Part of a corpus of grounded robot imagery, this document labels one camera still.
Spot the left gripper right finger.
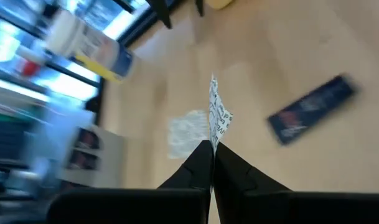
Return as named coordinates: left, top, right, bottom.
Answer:
left=213, top=142, right=291, bottom=224

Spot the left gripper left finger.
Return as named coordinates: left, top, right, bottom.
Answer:
left=157, top=139, right=215, bottom=191

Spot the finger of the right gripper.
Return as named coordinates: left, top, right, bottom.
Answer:
left=145, top=0, right=173, bottom=29
left=195, top=0, right=206, bottom=16

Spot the white printed sachet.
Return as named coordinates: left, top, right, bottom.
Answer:
left=167, top=109, right=210, bottom=160
left=208, top=73, right=234, bottom=155

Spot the black travel-size tube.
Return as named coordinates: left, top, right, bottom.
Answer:
left=266, top=73, right=360, bottom=146

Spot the yellow plastic bin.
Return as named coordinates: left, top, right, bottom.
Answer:
left=205, top=0, right=235, bottom=10

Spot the Lysol wipes canister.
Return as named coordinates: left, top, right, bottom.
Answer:
left=44, top=9, right=137, bottom=83

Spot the grey plastic bin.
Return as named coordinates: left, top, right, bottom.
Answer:
left=57, top=124, right=128, bottom=189

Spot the small red object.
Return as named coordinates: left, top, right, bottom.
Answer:
left=21, top=62, right=42, bottom=77

